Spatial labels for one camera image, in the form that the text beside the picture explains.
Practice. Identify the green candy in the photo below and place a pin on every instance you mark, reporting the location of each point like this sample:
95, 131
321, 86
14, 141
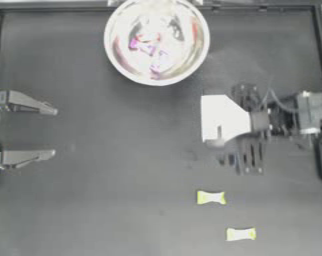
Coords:
241, 234
211, 197

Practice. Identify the steel bowl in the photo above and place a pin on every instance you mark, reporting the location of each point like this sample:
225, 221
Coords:
127, 23

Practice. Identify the red candy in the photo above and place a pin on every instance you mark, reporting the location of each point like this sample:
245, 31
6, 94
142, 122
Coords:
150, 37

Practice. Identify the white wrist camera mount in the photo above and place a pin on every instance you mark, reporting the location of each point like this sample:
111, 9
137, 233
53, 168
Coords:
224, 116

